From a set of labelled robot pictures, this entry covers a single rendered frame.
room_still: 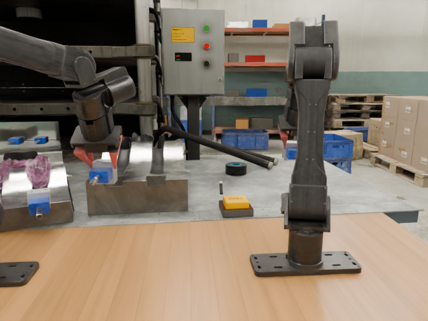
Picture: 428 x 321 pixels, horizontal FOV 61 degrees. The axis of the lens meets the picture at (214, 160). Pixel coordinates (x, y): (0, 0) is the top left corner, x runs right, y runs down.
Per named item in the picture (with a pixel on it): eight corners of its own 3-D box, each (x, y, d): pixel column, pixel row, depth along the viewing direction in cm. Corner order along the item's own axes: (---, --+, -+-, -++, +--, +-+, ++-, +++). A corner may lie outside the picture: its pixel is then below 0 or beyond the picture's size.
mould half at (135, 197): (188, 211, 97) (187, 162, 94) (88, 215, 94) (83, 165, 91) (181, 167, 145) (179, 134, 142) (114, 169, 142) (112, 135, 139)
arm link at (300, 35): (286, 64, 97) (290, 10, 67) (321, 63, 95) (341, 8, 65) (285, 109, 96) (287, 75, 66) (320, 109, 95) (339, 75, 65)
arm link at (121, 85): (121, 96, 84) (102, 44, 79) (141, 97, 78) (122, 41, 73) (77, 116, 78) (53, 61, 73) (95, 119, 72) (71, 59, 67)
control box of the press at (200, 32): (224, 293, 199) (226, 7, 167) (167, 297, 195) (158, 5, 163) (218, 272, 220) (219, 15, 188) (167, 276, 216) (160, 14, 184)
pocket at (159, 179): (166, 193, 95) (165, 179, 94) (146, 193, 94) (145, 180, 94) (166, 188, 100) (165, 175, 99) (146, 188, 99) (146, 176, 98)
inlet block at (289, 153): (308, 169, 101) (309, 150, 100) (290, 169, 101) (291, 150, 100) (299, 157, 114) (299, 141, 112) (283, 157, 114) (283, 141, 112)
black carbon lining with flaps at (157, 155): (165, 181, 101) (164, 147, 99) (105, 183, 99) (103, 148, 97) (165, 155, 134) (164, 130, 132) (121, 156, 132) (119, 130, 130)
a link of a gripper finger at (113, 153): (97, 158, 89) (90, 127, 83) (127, 157, 89) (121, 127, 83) (91, 177, 84) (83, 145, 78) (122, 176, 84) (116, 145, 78)
